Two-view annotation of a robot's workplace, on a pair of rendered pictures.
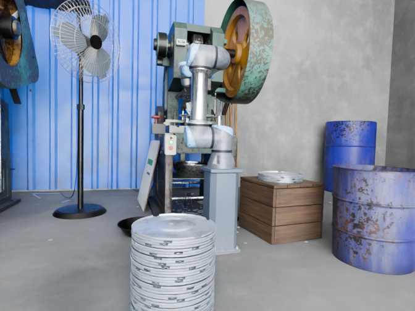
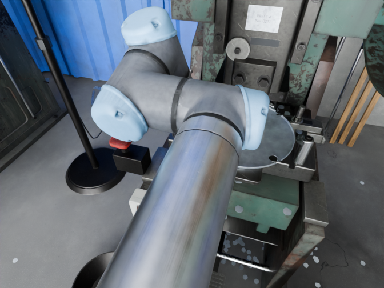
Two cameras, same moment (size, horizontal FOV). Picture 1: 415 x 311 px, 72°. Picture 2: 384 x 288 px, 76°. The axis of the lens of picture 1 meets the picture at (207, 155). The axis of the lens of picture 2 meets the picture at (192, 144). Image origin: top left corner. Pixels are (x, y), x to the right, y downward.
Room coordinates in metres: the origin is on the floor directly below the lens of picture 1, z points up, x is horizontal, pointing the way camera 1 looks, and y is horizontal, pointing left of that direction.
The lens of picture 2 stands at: (1.68, -0.08, 1.24)
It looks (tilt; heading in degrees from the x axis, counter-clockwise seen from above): 44 degrees down; 33
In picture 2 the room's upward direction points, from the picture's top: straight up
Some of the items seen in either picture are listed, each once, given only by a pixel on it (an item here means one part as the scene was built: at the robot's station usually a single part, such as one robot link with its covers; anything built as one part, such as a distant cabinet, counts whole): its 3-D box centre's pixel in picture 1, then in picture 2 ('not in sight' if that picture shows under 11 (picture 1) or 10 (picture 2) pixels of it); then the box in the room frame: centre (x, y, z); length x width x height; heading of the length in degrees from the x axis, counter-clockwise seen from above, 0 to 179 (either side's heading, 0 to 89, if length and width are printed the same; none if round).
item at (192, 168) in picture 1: (192, 168); not in sight; (2.32, 0.12, 0.36); 0.34 x 0.34 x 0.10
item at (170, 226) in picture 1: (174, 224); not in sight; (0.97, 0.11, 0.30); 0.29 x 0.29 x 0.01
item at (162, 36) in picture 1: (164, 48); not in sight; (2.27, 0.36, 1.31); 0.22 x 0.12 x 0.22; 16
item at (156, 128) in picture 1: (158, 136); (135, 169); (2.02, 0.35, 0.62); 0.10 x 0.06 x 0.20; 106
